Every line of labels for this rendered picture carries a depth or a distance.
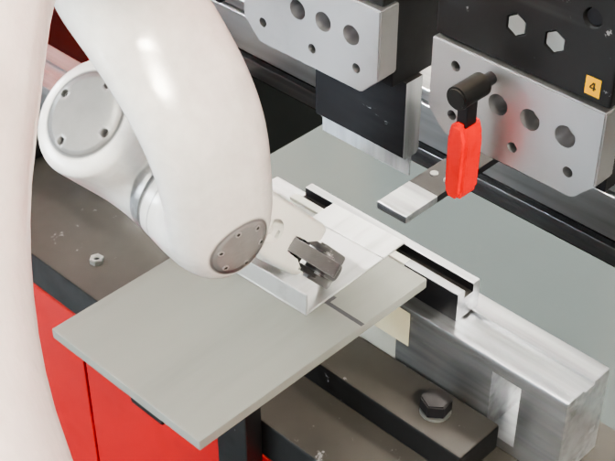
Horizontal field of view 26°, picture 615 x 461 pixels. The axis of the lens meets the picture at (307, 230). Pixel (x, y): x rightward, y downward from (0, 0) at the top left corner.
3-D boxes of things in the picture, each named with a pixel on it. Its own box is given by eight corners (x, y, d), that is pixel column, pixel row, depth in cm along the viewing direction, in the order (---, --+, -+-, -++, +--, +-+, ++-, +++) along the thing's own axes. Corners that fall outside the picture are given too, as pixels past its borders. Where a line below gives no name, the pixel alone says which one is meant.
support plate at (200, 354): (52, 337, 110) (51, 328, 109) (279, 200, 125) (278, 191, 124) (199, 451, 100) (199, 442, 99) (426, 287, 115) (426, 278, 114)
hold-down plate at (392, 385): (216, 317, 129) (214, 294, 127) (256, 291, 132) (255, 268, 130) (458, 482, 112) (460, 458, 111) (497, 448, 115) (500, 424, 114)
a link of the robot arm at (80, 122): (266, 175, 94) (191, 105, 99) (169, 104, 83) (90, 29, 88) (189, 263, 95) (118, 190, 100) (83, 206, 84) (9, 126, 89)
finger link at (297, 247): (337, 261, 102) (344, 268, 107) (252, 210, 103) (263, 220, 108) (329, 273, 102) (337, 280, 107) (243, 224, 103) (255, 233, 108)
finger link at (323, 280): (336, 247, 106) (369, 270, 112) (306, 230, 108) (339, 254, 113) (315, 282, 106) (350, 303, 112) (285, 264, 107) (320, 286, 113)
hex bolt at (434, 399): (413, 411, 115) (414, 398, 114) (433, 394, 116) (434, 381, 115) (436, 427, 113) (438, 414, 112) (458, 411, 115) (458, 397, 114)
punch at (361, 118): (315, 134, 117) (316, 39, 111) (330, 125, 118) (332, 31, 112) (401, 180, 112) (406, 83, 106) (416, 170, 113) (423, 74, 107)
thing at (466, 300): (290, 222, 125) (289, 197, 123) (312, 208, 127) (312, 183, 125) (455, 321, 114) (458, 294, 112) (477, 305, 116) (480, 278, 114)
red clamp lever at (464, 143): (437, 197, 98) (446, 83, 92) (472, 174, 100) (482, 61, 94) (456, 207, 97) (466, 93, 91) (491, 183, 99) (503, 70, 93)
